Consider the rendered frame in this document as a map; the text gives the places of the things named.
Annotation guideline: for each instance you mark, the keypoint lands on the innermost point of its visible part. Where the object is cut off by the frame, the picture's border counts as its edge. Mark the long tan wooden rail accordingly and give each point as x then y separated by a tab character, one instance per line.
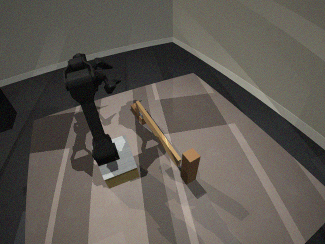
159	135

